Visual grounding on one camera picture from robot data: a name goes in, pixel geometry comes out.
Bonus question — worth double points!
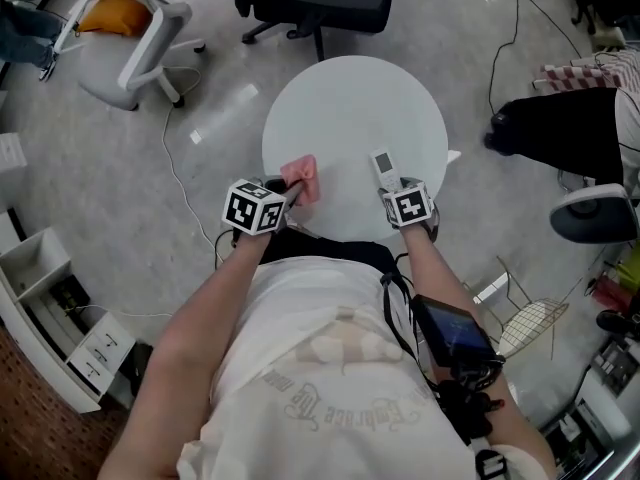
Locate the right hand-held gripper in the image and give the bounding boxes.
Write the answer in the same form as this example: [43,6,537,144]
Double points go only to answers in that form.
[377,176,441,243]

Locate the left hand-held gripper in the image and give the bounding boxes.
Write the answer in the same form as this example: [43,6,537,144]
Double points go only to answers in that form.
[221,177,304,238]

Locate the white remote control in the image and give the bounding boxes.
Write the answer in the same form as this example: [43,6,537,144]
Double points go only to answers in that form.
[369,147,402,192]

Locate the pink cloth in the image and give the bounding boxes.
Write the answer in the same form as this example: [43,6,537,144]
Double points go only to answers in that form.
[279,154,321,204]

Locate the person's right forearm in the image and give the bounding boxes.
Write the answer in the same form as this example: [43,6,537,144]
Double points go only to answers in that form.
[399,221,557,480]

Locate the person's left forearm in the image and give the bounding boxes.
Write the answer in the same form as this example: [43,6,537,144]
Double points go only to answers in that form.
[97,220,274,480]

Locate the checkered red white cloth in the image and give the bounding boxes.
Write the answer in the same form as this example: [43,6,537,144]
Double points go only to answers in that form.
[532,47,640,94]

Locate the black trousers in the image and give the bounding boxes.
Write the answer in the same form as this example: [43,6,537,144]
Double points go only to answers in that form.
[259,227,401,282]

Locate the round white table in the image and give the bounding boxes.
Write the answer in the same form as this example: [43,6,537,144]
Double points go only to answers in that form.
[261,55,449,243]

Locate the white grey chair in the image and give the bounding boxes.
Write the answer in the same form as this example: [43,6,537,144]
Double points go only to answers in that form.
[549,182,640,245]

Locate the white office chair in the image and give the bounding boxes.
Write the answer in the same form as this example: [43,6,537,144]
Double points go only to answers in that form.
[52,0,207,112]

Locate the white printed t-shirt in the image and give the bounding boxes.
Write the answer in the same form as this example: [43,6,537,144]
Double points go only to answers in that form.
[176,256,476,480]

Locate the white shelf cabinet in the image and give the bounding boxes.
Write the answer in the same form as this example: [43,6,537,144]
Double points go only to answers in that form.
[0,207,137,414]

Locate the orange cushion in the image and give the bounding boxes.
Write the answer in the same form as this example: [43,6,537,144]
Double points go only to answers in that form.
[77,0,151,38]

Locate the white floor cable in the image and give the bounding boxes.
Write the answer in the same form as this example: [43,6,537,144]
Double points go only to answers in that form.
[73,65,221,318]

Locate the gold wire basket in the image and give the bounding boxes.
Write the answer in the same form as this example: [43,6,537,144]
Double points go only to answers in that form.
[494,255,571,360]

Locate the black floor cable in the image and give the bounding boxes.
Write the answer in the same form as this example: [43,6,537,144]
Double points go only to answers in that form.
[487,0,596,117]

